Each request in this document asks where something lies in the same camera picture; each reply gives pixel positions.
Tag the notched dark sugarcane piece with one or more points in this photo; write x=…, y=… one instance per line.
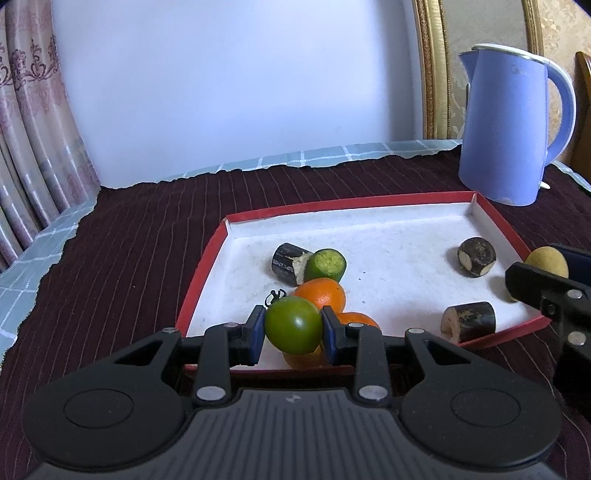
x=286, y=261

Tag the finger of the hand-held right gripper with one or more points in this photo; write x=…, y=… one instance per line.
x=545, y=290
x=577, y=264

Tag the wooden chair back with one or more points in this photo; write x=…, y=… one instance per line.
x=582, y=115

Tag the green tomato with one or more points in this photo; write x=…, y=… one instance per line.
x=293, y=325

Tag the red cardboard box tray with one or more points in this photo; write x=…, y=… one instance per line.
x=392, y=240

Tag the small orange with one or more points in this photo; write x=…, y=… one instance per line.
x=323, y=293

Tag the pink patterned curtain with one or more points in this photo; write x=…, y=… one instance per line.
x=32, y=115

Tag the blue electric kettle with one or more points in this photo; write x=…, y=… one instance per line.
x=503, y=129

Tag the cut green citrus piece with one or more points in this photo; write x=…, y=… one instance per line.
x=325, y=265

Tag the gold picture frame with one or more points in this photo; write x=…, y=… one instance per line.
x=431, y=69

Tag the dark striped tablecloth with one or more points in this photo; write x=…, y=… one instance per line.
x=138, y=258

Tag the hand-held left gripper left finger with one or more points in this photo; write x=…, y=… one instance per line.
x=256, y=337

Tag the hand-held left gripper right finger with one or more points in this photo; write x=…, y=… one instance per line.
x=330, y=337

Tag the beige longan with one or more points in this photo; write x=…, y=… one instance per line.
x=545, y=261

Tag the large orange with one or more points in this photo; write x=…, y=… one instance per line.
x=358, y=320

